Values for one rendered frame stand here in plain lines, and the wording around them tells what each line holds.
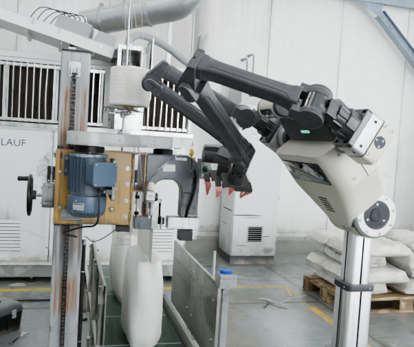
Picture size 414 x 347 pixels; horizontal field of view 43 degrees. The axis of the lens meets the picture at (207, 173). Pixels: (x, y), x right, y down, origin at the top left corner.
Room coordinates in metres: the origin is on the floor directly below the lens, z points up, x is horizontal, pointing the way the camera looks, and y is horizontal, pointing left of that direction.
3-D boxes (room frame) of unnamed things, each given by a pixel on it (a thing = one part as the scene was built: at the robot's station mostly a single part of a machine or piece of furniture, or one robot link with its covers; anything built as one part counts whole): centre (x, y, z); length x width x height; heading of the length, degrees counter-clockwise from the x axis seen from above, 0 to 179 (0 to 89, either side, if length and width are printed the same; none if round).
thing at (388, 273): (4.66, -1.50, 0.32); 0.66 x 0.43 x 0.15; 107
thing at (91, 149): (2.07, 0.47, 1.35); 0.12 x 0.12 x 0.04
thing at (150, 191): (2.23, 0.23, 1.14); 0.05 x 0.04 x 0.16; 105
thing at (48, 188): (2.24, 0.68, 1.14); 0.11 x 0.06 x 0.11; 15
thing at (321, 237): (5.05, -1.38, 0.56); 0.66 x 0.43 x 0.15; 103
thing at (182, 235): (2.34, 0.07, 0.98); 0.09 x 0.05 x 0.05; 105
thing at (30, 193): (2.22, 0.75, 1.13); 0.18 x 0.11 x 0.18; 15
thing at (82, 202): (2.07, 0.47, 1.21); 0.15 x 0.15 x 0.25
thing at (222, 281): (2.26, -0.11, 0.81); 0.08 x 0.08 x 0.06; 15
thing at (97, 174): (1.99, 0.40, 1.25); 0.10 x 0.08 x 0.12; 130
